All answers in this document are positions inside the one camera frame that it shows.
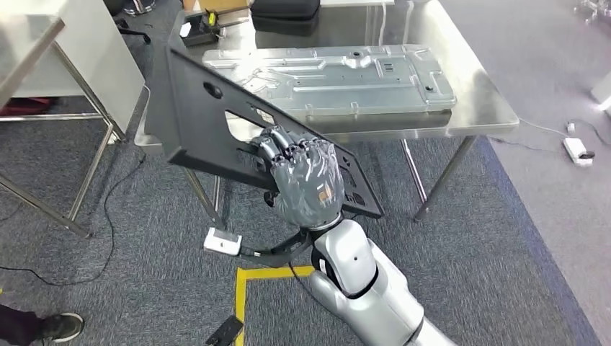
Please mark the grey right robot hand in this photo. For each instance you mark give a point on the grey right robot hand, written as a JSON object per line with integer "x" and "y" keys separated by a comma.
{"x": 310, "y": 186}

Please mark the black plastic panel part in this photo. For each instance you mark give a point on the black plastic panel part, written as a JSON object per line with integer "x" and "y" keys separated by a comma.
{"x": 191, "y": 124}

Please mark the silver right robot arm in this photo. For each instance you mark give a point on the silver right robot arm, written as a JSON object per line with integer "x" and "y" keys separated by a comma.
{"x": 372, "y": 296}

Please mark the steel workbench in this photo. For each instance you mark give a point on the steel workbench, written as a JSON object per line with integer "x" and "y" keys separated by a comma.
{"x": 477, "y": 105}

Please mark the grey stamped metal plate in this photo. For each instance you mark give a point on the grey stamped metal plate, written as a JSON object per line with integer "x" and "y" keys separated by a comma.
{"x": 358, "y": 81}

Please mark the black zip case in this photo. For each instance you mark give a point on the black zip case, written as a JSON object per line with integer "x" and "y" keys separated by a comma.
{"x": 286, "y": 16}

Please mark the white panel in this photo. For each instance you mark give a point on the white panel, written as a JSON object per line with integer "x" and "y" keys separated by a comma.
{"x": 95, "y": 57}

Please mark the white power strip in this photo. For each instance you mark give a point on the white power strip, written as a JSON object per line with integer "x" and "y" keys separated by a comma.
{"x": 575, "y": 149}

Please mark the person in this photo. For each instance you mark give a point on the person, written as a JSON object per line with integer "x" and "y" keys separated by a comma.
{"x": 52, "y": 329}

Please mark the red box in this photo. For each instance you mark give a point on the red box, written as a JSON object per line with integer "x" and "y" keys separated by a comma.
{"x": 24, "y": 106}

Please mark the white cabinet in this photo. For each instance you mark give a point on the white cabinet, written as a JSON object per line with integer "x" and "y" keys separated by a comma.
{"x": 604, "y": 93}

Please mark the steel table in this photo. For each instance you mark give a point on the steel table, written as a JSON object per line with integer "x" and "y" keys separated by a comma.
{"x": 24, "y": 43}

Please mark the black camera bracket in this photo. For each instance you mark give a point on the black camera bracket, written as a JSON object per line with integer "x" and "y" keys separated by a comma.
{"x": 281, "y": 255}

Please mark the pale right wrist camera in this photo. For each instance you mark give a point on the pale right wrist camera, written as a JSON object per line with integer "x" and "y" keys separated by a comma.
{"x": 222, "y": 244}

